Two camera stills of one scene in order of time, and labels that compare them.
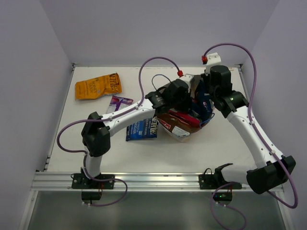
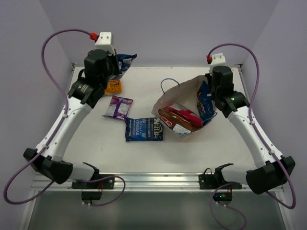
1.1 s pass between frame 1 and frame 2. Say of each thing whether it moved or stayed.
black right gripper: stayed
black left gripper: moved
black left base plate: stayed
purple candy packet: stayed
